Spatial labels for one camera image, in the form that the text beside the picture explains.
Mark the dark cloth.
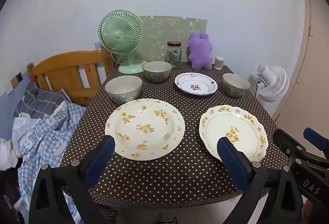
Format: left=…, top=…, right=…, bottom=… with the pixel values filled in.
left=0, top=160, right=26, bottom=224

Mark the blue checked blanket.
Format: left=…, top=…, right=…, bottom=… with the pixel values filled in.
left=10, top=101, right=86, bottom=224

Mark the glass jar with brown lid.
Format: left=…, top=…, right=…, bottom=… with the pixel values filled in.
left=166, top=41, right=182, bottom=69

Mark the white cloth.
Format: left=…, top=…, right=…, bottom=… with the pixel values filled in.
left=0, top=138, right=18, bottom=170

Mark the thin black cable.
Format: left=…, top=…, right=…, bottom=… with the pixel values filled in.
left=156, top=212, right=180, bottom=224

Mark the white fan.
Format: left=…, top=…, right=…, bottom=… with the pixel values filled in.
left=255, top=63, right=290, bottom=103

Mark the green patterned board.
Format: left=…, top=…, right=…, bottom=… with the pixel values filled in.
left=137, top=15, right=208, bottom=63

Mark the cream bowl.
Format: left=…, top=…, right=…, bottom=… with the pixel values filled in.
left=142, top=61, right=173, bottom=84

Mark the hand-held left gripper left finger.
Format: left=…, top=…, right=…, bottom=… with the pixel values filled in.
left=28, top=135, right=116, bottom=224

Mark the cotton swab container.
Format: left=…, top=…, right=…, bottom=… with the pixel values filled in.
left=214, top=56, right=225, bottom=70

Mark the brown polka dot tablecloth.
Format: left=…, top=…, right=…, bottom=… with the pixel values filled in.
left=60, top=61, right=292, bottom=210

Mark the large yellow floral plate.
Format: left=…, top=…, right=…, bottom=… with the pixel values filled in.
left=104, top=98, right=186, bottom=161

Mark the patterned bowl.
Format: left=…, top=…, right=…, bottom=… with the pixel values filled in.
left=222, top=73, right=251, bottom=97

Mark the scalloped yellow floral plate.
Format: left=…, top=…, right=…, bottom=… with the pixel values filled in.
left=199, top=104, right=268, bottom=163

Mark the white plate with red print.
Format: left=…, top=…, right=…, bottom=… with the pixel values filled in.
left=174, top=72, right=219, bottom=96

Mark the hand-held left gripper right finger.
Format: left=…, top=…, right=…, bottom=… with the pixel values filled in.
left=217, top=137, right=305, bottom=224

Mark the purple plush toy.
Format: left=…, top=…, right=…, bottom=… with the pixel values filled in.
left=187, top=31, right=214, bottom=70

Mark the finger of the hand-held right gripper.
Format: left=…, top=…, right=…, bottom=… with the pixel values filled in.
left=303, top=127, right=329, bottom=160
left=272, top=128, right=309, bottom=163

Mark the green desk fan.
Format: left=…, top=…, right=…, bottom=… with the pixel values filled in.
left=98, top=9, right=148, bottom=74

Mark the beige door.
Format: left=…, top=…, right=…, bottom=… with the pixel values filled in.
left=272, top=0, right=329, bottom=142

